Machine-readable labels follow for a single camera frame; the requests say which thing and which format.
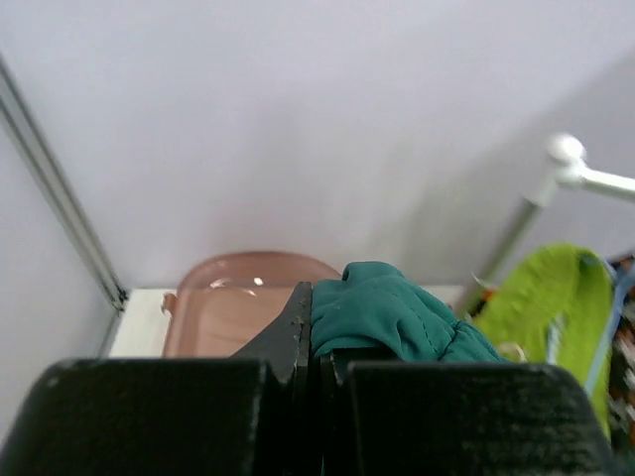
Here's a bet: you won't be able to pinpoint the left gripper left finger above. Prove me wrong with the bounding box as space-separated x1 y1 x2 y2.
1 283 314 475

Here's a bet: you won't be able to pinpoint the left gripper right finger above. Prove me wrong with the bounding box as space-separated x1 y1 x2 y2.
319 349 620 475

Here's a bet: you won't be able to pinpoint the teal green shorts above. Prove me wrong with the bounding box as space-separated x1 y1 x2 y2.
311 262 504 363

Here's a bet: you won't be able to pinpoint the lime green shorts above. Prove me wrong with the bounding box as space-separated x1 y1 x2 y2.
473 243 614 434

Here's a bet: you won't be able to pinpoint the orange blue patterned shorts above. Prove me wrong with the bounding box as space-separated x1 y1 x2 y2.
469 286 634 446

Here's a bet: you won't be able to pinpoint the light blue hanger left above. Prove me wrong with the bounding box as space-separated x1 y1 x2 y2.
546 254 634 396

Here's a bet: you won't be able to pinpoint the pink translucent plastic basin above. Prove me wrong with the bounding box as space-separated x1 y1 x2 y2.
162 251 340 357

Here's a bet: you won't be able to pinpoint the metal clothes rack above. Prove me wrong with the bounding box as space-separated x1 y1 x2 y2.
453 133 634 317

